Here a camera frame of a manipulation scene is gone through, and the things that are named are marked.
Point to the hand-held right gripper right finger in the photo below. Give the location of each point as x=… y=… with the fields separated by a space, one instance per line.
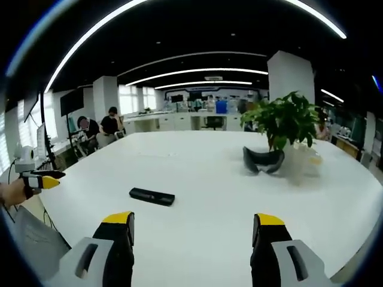
x=270 y=248

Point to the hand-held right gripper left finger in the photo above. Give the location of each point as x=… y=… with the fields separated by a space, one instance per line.
x=115 y=248

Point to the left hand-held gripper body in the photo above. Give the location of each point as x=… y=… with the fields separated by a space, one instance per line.
x=25 y=160

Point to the black remote control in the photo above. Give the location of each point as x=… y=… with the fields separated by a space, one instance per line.
x=151 y=196

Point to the person's left hand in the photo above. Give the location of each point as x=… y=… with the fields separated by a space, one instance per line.
x=13 y=192

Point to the black monitor stand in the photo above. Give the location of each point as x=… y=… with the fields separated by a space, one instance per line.
x=48 y=131

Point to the grey chair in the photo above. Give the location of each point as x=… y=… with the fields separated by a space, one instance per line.
x=105 y=139

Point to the black headset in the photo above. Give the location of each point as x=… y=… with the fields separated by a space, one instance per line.
x=263 y=161

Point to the clear plastic bag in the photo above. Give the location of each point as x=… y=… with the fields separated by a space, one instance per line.
x=302 y=163

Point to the green potted plant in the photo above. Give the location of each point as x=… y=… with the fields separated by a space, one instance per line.
x=284 y=119

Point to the black office chair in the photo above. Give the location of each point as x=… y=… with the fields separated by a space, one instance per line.
x=215 y=122

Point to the white counter cabinets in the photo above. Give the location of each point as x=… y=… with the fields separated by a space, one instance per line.
x=182 y=121

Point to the blue container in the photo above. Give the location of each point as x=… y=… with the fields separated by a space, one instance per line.
x=221 y=106

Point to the white pillar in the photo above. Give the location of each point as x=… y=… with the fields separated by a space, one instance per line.
x=290 y=76

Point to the black wall monitor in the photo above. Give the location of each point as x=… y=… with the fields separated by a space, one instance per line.
x=71 y=102

